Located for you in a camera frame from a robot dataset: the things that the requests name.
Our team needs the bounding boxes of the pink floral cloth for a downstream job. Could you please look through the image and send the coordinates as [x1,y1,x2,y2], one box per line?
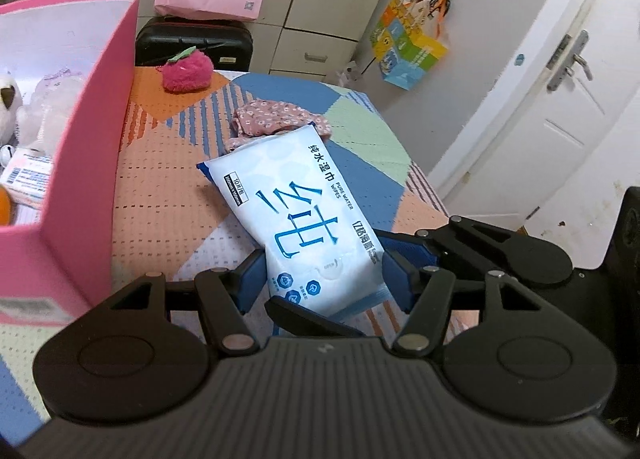
[225,100,333,152]

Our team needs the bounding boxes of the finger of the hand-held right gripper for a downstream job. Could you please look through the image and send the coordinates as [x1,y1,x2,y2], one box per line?
[377,216,523,270]

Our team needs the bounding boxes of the colourful paper gift bag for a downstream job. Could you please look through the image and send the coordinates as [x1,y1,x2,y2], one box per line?
[369,0,449,90]

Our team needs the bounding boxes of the pink strawberry plush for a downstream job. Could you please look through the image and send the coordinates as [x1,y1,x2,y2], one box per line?
[156,46,215,94]

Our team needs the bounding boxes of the white door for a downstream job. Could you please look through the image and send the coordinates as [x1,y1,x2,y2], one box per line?
[427,0,640,242]

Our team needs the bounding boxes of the metal door handle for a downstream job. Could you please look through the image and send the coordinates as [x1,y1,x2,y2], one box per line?
[546,30,595,92]

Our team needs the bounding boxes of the white pink labelled packet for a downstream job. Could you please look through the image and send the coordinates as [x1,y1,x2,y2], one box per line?
[0,148,55,210]

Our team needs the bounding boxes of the blue white wet wipes pack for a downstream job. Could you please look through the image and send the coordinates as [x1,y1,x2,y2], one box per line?
[196,123,390,317]

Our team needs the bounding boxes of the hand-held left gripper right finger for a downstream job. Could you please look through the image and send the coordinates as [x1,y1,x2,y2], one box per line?
[382,254,533,356]

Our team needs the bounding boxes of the black suitcase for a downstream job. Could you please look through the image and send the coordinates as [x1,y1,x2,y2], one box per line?
[135,16,254,74]

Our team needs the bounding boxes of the pink cardboard box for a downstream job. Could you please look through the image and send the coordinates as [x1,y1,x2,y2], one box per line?
[0,0,142,325]

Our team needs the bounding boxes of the small white plastic object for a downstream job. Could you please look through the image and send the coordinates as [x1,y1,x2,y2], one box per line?
[336,63,363,86]

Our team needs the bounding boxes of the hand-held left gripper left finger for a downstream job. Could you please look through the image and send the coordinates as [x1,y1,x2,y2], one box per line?
[107,249,267,354]

